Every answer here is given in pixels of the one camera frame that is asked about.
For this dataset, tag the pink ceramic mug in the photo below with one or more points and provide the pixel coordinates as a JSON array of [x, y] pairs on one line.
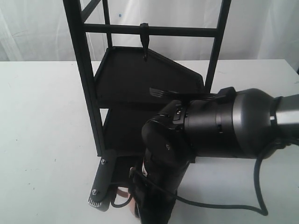
[[132, 204]]

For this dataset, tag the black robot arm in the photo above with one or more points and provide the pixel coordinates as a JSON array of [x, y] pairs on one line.
[[248, 124]]

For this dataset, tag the white background curtain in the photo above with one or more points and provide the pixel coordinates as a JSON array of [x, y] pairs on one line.
[[37, 30]]

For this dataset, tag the black metal shelf rack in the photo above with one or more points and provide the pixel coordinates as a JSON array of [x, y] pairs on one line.
[[116, 80]]

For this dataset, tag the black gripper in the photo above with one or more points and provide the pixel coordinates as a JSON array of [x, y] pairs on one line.
[[113, 172]]

